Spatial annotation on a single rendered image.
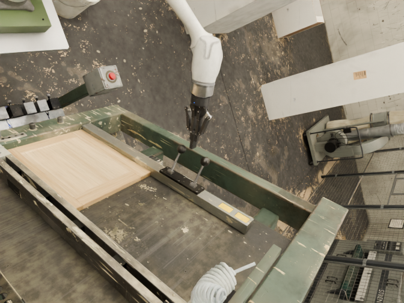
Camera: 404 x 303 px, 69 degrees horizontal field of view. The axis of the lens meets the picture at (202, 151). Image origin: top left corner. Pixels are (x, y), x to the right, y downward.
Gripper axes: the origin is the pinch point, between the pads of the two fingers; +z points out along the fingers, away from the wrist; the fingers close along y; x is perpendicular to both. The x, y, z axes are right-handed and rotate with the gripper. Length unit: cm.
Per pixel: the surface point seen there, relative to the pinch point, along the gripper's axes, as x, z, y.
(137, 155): 13.2, 11.6, 19.3
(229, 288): 51, -3, -50
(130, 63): -104, 18, 160
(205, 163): 9.0, 1.2, -13.1
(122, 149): 14.9, 11.6, 27.2
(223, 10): -199, -39, 126
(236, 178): -8.8, 13.1, -19.3
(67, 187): 45, 14, 21
